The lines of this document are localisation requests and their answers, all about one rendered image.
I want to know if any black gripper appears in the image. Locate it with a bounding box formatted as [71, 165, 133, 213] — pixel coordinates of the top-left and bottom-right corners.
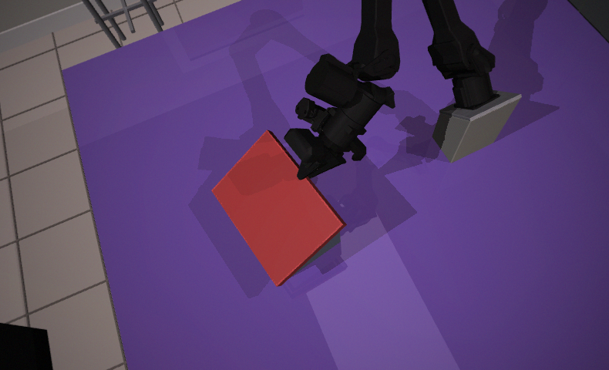
[284, 107, 367, 180]

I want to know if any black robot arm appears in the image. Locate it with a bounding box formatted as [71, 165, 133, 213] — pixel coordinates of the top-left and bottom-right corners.
[295, 0, 500, 133]

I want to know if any red lid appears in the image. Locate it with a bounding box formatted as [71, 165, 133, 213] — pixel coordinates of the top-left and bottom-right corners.
[212, 130, 347, 287]

